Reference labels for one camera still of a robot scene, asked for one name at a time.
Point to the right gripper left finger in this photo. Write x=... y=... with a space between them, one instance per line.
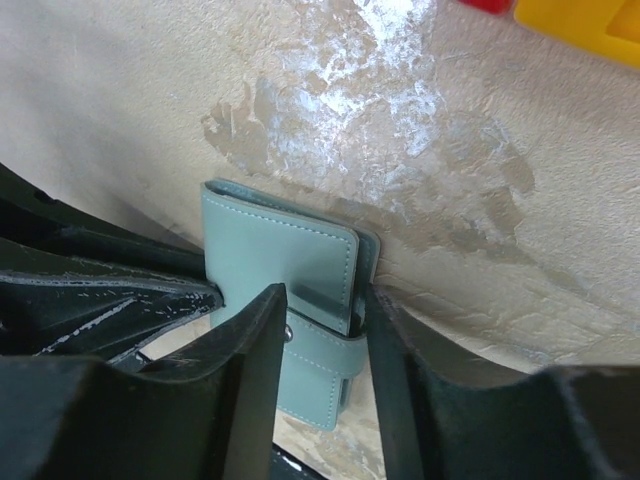
x=206 y=411

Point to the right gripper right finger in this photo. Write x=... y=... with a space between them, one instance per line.
x=447 y=413

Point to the teal leather card holder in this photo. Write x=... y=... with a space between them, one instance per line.
x=253 y=240

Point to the red plastic bin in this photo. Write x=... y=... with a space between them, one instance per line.
x=493 y=7

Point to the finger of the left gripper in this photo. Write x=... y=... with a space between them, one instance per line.
x=32 y=218
x=96 y=315

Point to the yellow plastic bin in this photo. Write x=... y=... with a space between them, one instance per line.
x=609 y=28

